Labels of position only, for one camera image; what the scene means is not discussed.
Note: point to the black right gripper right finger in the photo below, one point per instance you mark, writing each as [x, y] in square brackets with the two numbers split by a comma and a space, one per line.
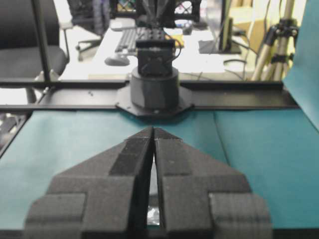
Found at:
[203, 198]

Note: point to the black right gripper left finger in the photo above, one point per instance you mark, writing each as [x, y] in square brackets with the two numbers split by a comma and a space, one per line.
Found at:
[103, 197]

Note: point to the silver zip bag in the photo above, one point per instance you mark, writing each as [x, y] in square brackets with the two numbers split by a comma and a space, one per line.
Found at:
[153, 216]

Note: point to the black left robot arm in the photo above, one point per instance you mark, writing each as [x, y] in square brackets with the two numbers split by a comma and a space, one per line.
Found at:
[154, 89]

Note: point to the teal table cloth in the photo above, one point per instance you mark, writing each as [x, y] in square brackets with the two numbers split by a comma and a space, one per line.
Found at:
[277, 150]

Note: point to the black computer mouse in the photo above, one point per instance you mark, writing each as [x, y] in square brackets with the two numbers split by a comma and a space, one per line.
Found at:
[117, 60]

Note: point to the black keyboard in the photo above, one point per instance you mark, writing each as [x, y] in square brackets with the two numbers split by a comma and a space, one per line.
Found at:
[128, 40]

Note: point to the black office chair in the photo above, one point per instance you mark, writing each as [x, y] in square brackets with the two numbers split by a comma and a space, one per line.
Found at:
[19, 52]

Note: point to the black aluminium frame rail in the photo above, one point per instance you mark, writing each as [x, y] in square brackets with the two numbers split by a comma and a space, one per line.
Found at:
[72, 95]

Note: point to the camera tripod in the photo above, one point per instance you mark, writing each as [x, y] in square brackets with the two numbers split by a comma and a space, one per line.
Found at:
[273, 60]

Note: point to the black vertical frame post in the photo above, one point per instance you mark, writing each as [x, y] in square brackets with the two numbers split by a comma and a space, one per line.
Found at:
[41, 39]

